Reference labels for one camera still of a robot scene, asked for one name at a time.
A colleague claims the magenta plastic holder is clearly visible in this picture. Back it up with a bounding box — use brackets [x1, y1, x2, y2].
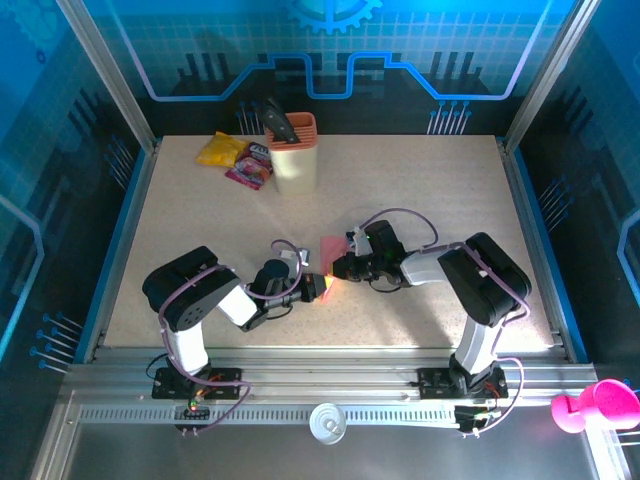
[550, 378, 640, 434]

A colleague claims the yellow snack bag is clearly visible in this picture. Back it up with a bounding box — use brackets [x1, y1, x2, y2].
[194, 131, 251, 169]

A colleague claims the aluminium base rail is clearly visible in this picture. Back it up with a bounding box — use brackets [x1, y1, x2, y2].
[62, 347, 600, 404]

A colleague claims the small circuit board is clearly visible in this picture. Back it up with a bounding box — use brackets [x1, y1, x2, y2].
[173, 397, 211, 419]
[453, 405, 499, 435]

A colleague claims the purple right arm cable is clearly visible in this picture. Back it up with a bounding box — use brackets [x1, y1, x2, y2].
[358, 207, 531, 437]

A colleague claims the white round lid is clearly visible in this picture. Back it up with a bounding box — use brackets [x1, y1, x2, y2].
[308, 402, 348, 446]

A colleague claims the aluminium side rail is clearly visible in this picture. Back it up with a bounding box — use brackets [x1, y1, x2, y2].
[82, 139, 162, 364]
[496, 137, 576, 362]

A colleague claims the aluminium frame post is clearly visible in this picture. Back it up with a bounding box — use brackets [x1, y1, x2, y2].
[503, 0, 601, 146]
[53, 0, 160, 154]

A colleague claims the red snack bag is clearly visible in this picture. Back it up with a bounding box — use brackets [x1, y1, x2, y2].
[224, 141, 275, 191]

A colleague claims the cream knife block orange top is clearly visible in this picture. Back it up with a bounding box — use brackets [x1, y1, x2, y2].
[266, 111, 320, 197]

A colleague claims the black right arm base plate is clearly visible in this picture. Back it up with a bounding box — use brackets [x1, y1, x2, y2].
[417, 367, 510, 401]

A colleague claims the slotted cable duct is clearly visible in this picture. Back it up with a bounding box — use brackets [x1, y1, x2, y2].
[77, 405, 461, 427]

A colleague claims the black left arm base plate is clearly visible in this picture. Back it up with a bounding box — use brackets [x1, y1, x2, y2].
[151, 366, 245, 401]

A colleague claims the black knife handle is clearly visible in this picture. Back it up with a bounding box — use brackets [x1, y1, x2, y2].
[257, 98, 301, 146]

